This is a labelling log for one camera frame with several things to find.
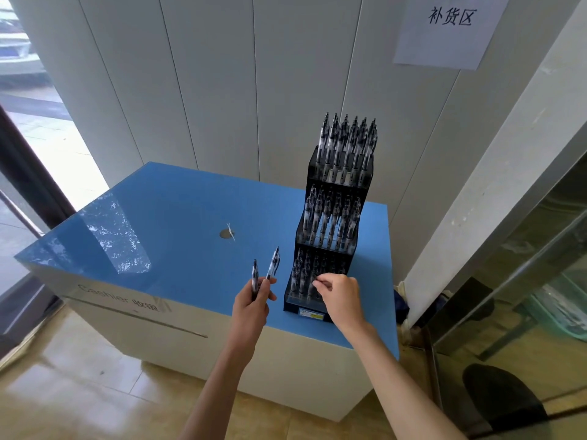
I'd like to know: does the white paper sign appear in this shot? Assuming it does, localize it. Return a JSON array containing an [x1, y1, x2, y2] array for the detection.
[[393, 0, 512, 71]]

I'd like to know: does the person's right hand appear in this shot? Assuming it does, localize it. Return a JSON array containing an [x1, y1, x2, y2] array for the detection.
[[311, 272, 379, 349]]

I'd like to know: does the blue table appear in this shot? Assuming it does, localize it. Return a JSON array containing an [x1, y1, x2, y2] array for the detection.
[[14, 161, 401, 422]]

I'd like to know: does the dark blue bag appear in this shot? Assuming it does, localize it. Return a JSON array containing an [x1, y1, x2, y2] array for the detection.
[[393, 288, 410, 325]]

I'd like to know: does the person's right forearm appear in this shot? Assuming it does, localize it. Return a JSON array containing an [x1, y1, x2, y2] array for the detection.
[[355, 329, 468, 440]]

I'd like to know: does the person's left hand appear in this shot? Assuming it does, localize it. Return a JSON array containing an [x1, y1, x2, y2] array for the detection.
[[224, 277, 278, 362]]

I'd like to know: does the black tiered pen display stand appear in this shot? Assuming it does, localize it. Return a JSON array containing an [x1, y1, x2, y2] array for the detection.
[[283, 146, 375, 324]]

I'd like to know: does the person's left forearm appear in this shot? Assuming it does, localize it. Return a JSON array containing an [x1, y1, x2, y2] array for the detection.
[[179, 345, 257, 440]]

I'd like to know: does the green plastic basket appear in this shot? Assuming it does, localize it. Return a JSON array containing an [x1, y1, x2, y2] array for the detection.
[[525, 288, 587, 343]]

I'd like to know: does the dark framed glass door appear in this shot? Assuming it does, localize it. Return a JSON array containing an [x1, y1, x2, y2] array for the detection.
[[0, 0, 110, 358]]

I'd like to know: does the black round object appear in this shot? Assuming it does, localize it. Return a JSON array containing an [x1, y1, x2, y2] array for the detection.
[[462, 364, 549, 431]]

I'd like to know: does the steel framed glass partition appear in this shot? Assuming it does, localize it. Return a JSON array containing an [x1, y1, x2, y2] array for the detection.
[[426, 150, 587, 440]]

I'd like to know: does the row of black pens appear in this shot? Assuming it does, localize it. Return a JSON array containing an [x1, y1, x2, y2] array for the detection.
[[301, 185, 363, 251], [315, 113, 379, 186], [289, 249, 349, 301]]

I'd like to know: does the white parked car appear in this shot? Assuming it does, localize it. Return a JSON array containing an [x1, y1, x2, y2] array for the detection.
[[0, 4, 49, 86]]

